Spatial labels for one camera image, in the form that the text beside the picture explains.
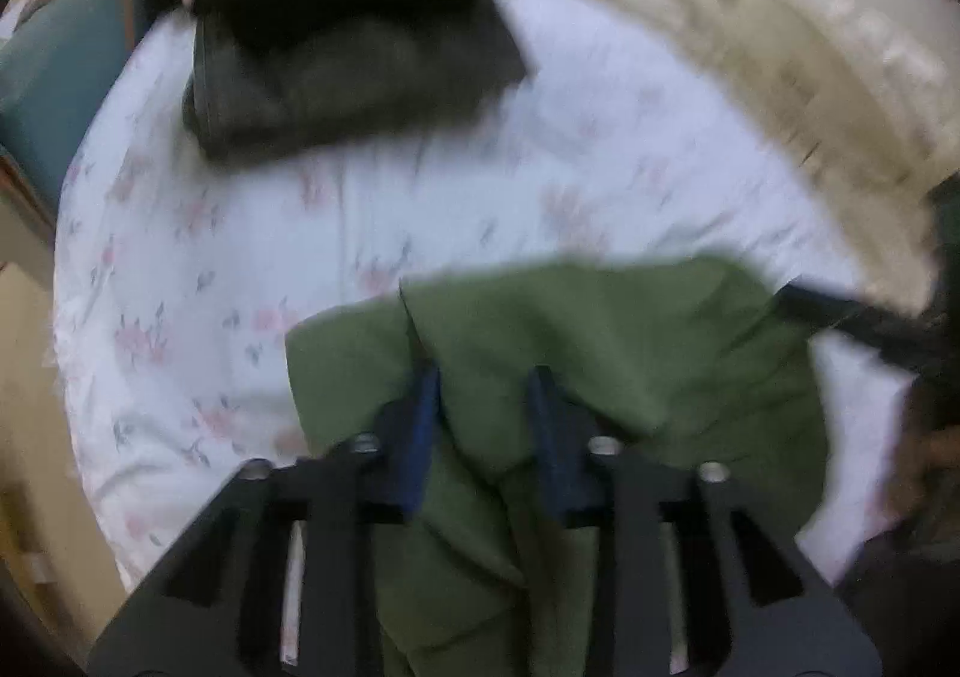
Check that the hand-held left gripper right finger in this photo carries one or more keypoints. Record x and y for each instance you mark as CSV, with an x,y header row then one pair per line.
x,y
553,437

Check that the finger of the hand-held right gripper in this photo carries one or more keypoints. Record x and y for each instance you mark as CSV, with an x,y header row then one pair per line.
x,y
855,321

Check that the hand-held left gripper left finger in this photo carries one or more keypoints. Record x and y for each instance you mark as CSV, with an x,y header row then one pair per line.
x,y
424,422

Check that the green pants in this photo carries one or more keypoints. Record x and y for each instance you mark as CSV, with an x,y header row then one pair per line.
x,y
600,347

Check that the floral white bed sheet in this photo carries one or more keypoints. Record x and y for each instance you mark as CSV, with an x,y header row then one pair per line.
x,y
375,212

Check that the cream fluffy blanket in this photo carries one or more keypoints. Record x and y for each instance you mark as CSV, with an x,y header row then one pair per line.
x,y
810,62

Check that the dark grey garment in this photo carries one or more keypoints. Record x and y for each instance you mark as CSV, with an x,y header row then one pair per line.
x,y
352,92

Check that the teal and orange cloth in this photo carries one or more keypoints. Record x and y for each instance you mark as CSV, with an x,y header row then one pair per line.
x,y
60,69

